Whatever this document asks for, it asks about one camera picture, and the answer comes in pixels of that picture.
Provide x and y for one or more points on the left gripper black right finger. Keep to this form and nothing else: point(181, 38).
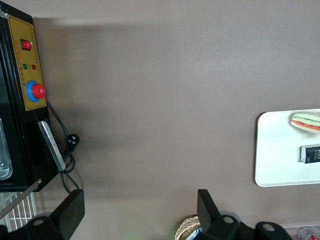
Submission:
point(208, 212)

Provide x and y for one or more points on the black sealing machine yellow panel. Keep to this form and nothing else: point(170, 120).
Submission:
point(23, 140)

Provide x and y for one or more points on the light tan wicker basket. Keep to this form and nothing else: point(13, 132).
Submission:
point(185, 226)

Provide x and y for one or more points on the stacked aluminium foil containers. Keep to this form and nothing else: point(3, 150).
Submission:
point(196, 232)

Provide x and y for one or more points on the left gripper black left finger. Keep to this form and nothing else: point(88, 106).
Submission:
point(71, 210)

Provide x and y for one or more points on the beige plastic tray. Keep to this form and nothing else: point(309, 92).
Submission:
point(277, 150)

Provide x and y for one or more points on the clear acrylic bottle rack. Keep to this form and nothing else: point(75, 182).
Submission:
point(291, 231)

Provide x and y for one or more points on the wrapped triangle sandwich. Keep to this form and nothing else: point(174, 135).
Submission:
point(306, 122)

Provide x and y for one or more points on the small black gum box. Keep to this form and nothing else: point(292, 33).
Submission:
point(311, 153)

